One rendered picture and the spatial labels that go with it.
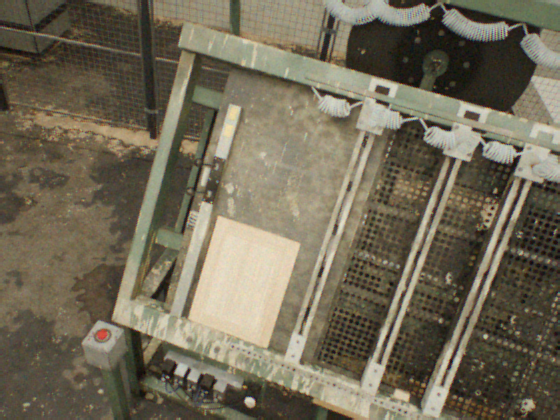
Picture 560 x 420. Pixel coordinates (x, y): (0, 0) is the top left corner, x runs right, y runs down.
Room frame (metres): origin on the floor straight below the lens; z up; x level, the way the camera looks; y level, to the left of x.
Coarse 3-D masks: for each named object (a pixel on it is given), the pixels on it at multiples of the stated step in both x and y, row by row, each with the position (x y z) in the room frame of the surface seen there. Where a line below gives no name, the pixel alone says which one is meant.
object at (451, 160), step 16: (464, 112) 1.55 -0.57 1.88; (480, 112) 1.55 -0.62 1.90; (464, 128) 1.52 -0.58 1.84; (464, 144) 1.40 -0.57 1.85; (448, 160) 1.48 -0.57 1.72; (448, 176) 1.46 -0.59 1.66; (432, 192) 1.41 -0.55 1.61; (448, 192) 1.40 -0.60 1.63; (432, 208) 1.37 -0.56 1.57; (432, 224) 1.33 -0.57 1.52; (416, 240) 1.29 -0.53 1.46; (416, 256) 1.26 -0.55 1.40; (400, 272) 1.25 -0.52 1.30; (416, 272) 1.21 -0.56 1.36; (400, 288) 1.17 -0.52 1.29; (400, 304) 1.14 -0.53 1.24; (384, 320) 1.11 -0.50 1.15; (400, 320) 1.09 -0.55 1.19; (384, 336) 1.05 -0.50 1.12; (384, 352) 1.01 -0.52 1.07; (368, 368) 0.97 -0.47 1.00; (384, 368) 0.97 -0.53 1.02; (368, 384) 0.93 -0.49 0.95
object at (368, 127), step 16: (368, 112) 1.55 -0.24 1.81; (368, 128) 1.52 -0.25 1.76; (368, 144) 1.51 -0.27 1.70; (352, 160) 1.47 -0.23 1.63; (352, 176) 1.46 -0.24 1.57; (352, 192) 1.40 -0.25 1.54; (336, 208) 1.36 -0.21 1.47; (336, 224) 1.34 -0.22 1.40; (336, 240) 1.28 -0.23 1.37; (320, 256) 1.24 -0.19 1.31; (320, 272) 1.20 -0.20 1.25; (320, 288) 1.16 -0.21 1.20; (304, 304) 1.12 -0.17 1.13; (304, 320) 1.10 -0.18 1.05; (304, 336) 1.03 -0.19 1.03; (288, 352) 0.99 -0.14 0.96
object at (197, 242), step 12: (228, 108) 1.62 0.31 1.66; (240, 108) 1.62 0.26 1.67; (228, 120) 1.59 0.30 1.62; (228, 144) 1.53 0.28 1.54; (228, 156) 1.52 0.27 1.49; (204, 204) 1.38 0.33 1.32; (204, 216) 1.35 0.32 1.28; (204, 228) 1.32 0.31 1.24; (192, 240) 1.28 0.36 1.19; (204, 240) 1.30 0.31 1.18; (192, 252) 1.25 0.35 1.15; (192, 264) 1.22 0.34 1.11; (192, 276) 1.19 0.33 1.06; (180, 288) 1.15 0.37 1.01; (180, 300) 1.12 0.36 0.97; (180, 312) 1.09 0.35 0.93
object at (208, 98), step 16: (208, 96) 1.71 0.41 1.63; (208, 112) 1.69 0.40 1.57; (208, 128) 1.65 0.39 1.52; (208, 144) 1.64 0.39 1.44; (400, 160) 1.56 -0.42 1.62; (192, 176) 1.52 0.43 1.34; (432, 176) 1.53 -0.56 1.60; (480, 176) 1.53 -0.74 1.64; (496, 176) 1.53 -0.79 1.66; (528, 192) 1.48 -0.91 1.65; (544, 208) 1.46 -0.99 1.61; (176, 224) 1.39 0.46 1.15; (160, 240) 1.33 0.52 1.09; (176, 240) 1.33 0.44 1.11; (496, 272) 1.31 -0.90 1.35; (496, 288) 1.27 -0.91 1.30; (480, 352) 1.09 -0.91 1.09
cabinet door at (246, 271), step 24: (216, 240) 1.30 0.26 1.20; (240, 240) 1.31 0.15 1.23; (264, 240) 1.31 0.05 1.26; (288, 240) 1.31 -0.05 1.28; (216, 264) 1.24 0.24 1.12; (240, 264) 1.24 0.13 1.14; (264, 264) 1.25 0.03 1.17; (288, 264) 1.25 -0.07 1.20; (216, 288) 1.18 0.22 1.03; (240, 288) 1.18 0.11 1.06; (264, 288) 1.18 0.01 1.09; (192, 312) 1.10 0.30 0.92; (216, 312) 1.11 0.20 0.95; (240, 312) 1.12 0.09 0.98; (264, 312) 1.12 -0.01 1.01; (240, 336) 1.05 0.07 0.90; (264, 336) 1.05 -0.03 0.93
